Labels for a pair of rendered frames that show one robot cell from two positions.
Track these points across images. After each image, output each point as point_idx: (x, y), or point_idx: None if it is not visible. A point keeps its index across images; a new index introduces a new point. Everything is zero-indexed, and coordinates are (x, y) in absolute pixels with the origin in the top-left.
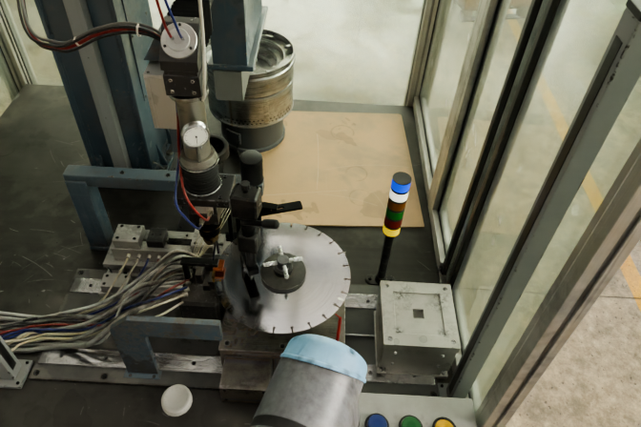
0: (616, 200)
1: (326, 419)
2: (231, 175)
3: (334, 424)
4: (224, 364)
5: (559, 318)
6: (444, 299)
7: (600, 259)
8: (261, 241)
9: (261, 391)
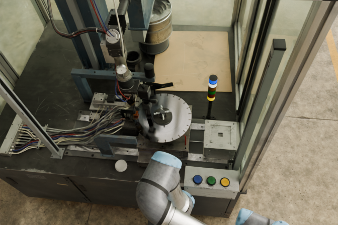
0: (270, 109)
1: (163, 181)
2: (138, 80)
3: (166, 182)
4: (139, 152)
5: (259, 146)
6: (233, 128)
7: (267, 128)
8: None
9: None
